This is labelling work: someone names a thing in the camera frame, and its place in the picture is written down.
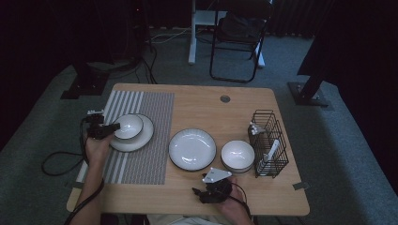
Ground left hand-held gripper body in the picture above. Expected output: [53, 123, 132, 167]
[84, 109, 111, 141]

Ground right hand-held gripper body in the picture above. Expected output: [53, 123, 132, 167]
[201, 167, 235, 204]

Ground white bowl with black rim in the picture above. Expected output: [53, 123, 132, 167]
[221, 140, 256, 172]
[222, 162, 254, 174]
[112, 113, 145, 141]

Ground white plate with black rim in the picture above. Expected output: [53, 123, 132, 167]
[168, 127, 218, 173]
[109, 112, 155, 153]

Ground black wire basket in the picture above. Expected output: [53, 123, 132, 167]
[248, 109, 290, 179]

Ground person's right hand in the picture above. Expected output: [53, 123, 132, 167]
[218, 175, 252, 219]

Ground person's left hand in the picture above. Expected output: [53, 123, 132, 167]
[84, 135, 115, 165]

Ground person's beige pants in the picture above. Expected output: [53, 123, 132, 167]
[146, 214, 228, 225]

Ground black stand base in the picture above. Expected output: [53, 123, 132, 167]
[60, 60, 111, 101]

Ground grey striped placemat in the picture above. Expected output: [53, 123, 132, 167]
[75, 90, 176, 186]

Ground white ceramic spoon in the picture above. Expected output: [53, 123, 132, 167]
[256, 139, 281, 176]

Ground black metal stand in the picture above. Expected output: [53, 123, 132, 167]
[286, 69, 330, 108]

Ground dark bag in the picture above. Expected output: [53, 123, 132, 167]
[220, 11, 267, 40]

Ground black folding chair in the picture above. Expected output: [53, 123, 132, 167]
[208, 0, 274, 84]

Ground left hand-held gripper cable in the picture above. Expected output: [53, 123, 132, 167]
[64, 115, 106, 225]

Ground hand-held gripper cable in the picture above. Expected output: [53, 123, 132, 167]
[64, 115, 106, 225]
[229, 182, 253, 219]

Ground right hand-held gripper cable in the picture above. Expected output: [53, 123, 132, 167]
[229, 182, 253, 219]

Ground black looped floor cable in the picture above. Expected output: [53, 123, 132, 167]
[41, 151, 87, 177]

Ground black floor cables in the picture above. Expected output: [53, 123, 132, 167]
[109, 43, 159, 85]

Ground white floor cable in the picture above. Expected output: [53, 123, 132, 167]
[145, 27, 192, 45]

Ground white desk frame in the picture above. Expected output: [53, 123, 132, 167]
[188, 0, 267, 68]

